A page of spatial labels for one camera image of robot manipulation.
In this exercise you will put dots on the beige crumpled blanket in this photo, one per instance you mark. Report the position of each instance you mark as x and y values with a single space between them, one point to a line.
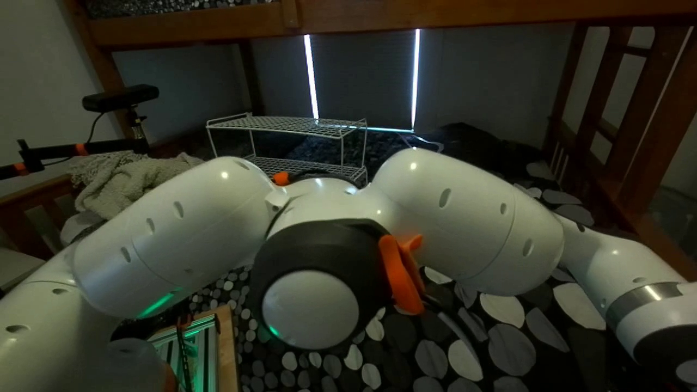
107 184

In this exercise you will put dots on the black grey dotted blanket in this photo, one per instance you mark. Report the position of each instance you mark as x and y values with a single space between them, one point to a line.
489 327

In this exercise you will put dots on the white wire shelf rack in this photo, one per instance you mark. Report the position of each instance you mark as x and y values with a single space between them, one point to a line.
300 145

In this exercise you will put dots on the wooden bunk bed frame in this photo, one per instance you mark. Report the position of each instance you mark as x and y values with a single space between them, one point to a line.
618 165

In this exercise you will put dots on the black camera on stand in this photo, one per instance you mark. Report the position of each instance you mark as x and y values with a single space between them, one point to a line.
127 100

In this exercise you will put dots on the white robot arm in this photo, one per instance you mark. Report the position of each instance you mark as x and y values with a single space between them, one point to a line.
57 325

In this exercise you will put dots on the wooden crate with green light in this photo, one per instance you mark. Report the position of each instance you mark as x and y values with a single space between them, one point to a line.
202 353

